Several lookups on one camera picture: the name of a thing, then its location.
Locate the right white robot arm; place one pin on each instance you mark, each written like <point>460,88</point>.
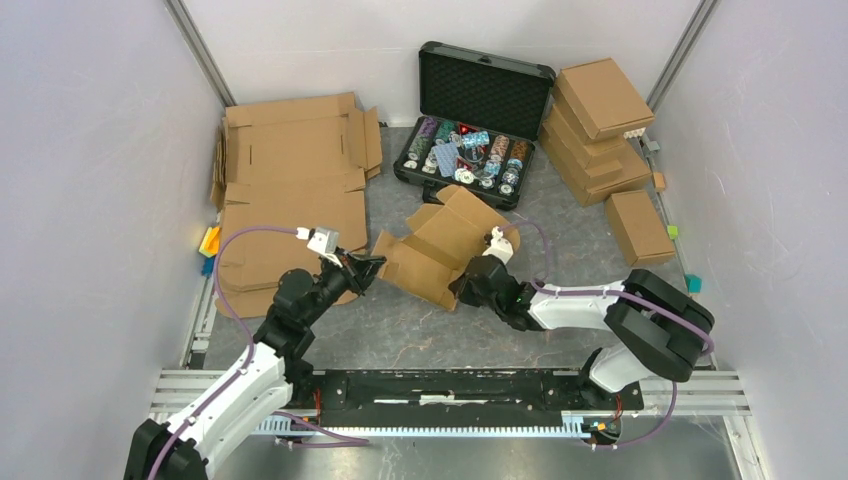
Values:
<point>660,331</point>

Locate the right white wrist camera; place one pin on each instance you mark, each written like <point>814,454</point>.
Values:
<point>498,246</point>

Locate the teal block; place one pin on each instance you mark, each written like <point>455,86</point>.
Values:
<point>693,283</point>

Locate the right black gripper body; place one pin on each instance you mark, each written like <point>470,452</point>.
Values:
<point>466,293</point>

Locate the yellow orange block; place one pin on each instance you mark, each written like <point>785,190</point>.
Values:
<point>210,243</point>

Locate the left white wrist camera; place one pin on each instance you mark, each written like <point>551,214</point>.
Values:
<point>322,241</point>

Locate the blue block at left wall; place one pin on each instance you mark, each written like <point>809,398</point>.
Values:
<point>208,267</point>

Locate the black poker chip case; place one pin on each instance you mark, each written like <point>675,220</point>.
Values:
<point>480,117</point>

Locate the stack of flat cardboard sheets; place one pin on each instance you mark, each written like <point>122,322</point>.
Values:
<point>289,163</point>

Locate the small wooden cube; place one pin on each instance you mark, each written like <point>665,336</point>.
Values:
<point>659,182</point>

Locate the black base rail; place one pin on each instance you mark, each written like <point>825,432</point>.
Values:
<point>453,398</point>

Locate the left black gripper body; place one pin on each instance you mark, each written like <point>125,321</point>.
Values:
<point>334,281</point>

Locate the large bottom cardboard box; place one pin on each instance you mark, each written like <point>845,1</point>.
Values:
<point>592,185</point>

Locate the small folded cardboard box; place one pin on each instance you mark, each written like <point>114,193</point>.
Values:
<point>638,229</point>

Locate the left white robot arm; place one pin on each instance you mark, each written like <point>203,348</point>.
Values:
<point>196,441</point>

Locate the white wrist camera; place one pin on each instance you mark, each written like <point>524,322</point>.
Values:
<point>498,246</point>
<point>322,241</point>

